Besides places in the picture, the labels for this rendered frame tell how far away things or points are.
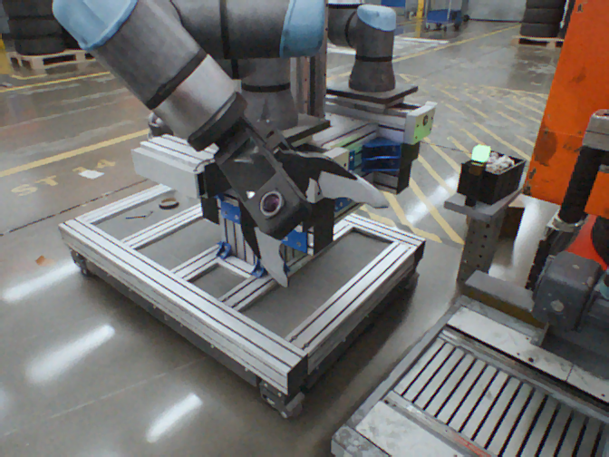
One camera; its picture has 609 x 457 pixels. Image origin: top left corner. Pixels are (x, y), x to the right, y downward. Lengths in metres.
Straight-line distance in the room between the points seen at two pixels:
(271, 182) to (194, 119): 0.09
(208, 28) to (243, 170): 0.16
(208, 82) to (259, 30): 0.11
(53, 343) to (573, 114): 1.84
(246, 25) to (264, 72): 0.52
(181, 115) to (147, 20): 0.08
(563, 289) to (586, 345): 0.33
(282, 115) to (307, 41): 0.54
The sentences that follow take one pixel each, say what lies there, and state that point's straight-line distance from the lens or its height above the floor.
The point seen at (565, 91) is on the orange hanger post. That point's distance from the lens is 1.45.
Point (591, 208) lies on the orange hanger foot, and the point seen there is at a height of 0.54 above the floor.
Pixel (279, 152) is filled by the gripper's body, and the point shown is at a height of 0.98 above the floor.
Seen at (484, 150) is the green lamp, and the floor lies 0.66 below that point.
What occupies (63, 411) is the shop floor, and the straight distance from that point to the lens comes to 1.58.
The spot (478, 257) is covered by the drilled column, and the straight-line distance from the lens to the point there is 1.87.
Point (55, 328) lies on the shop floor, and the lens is 1.88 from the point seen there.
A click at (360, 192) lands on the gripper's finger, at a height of 0.93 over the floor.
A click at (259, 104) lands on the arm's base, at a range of 1.02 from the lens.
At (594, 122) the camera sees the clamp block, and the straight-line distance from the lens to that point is 0.81.
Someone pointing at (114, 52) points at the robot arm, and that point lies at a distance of 0.41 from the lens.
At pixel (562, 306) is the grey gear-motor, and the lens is 1.44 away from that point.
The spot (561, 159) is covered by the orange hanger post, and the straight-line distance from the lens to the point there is 1.49.
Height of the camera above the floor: 1.13
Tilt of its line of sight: 31 degrees down
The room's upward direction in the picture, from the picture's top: straight up
